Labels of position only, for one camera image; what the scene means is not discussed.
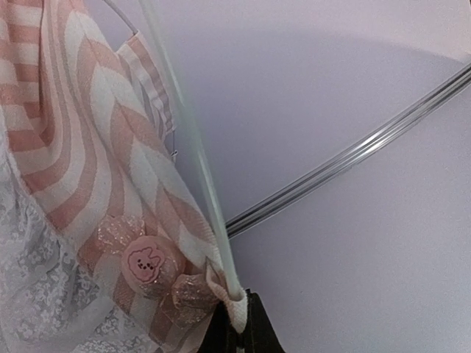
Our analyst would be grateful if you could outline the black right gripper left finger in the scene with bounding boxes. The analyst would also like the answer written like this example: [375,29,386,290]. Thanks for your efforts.
[200,302,237,353]

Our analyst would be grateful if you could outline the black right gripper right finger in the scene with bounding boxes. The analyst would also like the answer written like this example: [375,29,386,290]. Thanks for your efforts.
[242,290,284,353]

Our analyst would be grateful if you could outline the pink striped pet tent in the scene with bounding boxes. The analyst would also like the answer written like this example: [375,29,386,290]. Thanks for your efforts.
[1,1,249,352]

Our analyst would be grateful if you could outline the white tent pole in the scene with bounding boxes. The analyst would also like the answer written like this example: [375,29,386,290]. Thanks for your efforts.
[138,1,243,300]

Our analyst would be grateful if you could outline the right aluminium frame post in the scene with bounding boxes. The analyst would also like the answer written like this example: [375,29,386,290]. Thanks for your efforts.
[226,65,470,238]

